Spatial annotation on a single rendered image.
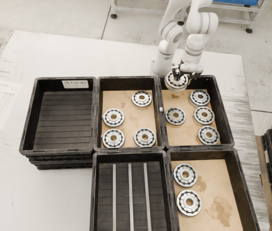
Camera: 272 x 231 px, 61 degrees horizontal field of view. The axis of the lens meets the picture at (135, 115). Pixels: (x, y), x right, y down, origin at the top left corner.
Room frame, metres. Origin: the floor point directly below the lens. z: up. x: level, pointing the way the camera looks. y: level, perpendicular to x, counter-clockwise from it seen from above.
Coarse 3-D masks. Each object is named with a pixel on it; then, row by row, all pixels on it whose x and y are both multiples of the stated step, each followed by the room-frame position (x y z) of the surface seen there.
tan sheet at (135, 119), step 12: (108, 96) 0.70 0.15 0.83; (120, 96) 0.70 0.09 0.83; (108, 108) 0.63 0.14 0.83; (120, 108) 0.63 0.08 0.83; (132, 108) 0.64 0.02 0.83; (132, 120) 0.57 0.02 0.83; (144, 120) 0.57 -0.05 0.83; (132, 132) 0.50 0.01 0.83; (132, 144) 0.44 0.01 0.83; (156, 144) 0.44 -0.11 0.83
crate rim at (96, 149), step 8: (96, 88) 0.67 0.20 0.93; (96, 96) 0.62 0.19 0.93; (96, 104) 0.58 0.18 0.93; (96, 112) 0.54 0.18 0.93; (160, 112) 0.56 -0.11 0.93; (96, 120) 0.50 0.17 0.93; (160, 120) 0.52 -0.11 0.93; (96, 128) 0.46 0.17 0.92; (160, 128) 0.48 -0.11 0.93; (96, 136) 0.42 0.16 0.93; (96, 144) 0.38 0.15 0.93
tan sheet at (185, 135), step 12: (168, 96) 0.73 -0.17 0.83; (180, 96) 0.73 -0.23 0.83; (168, 108) 0.65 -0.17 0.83; (180, 108) 0.66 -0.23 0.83; (192, 108) 0.66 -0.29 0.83; (192, 120) 0.59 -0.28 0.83; (168, 132) 0.51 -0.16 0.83; (180, 132) 0.52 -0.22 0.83; (192, 132) 0.52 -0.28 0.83; (180, 144) 0.45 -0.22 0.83; (192, 144) 0.46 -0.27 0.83
